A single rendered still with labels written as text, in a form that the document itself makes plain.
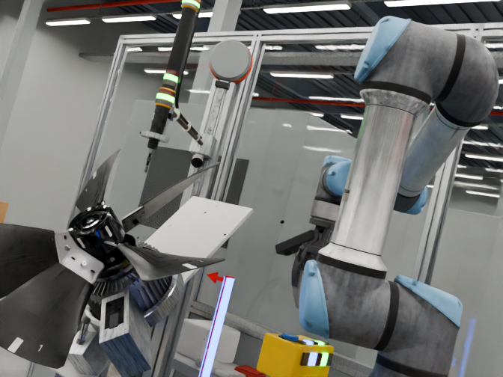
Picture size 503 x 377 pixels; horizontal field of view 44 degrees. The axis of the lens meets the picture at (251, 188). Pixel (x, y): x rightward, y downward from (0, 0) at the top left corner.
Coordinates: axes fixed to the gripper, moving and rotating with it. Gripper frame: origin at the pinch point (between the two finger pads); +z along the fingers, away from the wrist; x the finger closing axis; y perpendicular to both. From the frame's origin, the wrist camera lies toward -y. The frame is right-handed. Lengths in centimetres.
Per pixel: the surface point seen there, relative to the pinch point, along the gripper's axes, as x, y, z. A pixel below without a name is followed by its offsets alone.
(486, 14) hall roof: 879, -369, -463
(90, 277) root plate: -30.3, -38.6, 7.1
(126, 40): 45, -161, -83
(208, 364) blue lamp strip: -25.8, 0.5, 14.6
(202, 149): 23, -68, -35
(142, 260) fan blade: -32.6, -19.4, -1.5
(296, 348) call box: -3.9, 5.6, 9.5
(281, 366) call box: -4.0, 3.1, 14.5
